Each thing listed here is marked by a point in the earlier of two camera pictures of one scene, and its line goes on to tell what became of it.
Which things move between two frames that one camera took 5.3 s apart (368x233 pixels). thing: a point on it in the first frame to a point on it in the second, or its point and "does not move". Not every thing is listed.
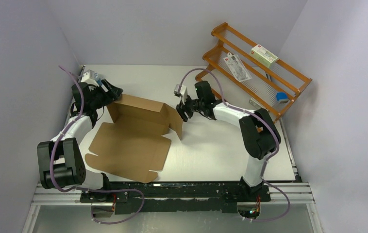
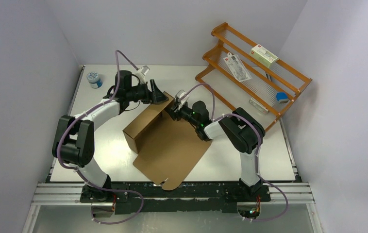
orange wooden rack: x=243 y=69 does not move
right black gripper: x=181 y=110 to x=173 y=113
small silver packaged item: x=257 y=104 does not move
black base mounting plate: x=218 y=197 does not move
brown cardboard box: x=133 y=146 to x=167 y=148
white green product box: x=263 y=56 does not move
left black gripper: x=113 y=93 to x=156 y=96
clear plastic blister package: x=237 y=67 does not move
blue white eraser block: x=282 y=97 does not move
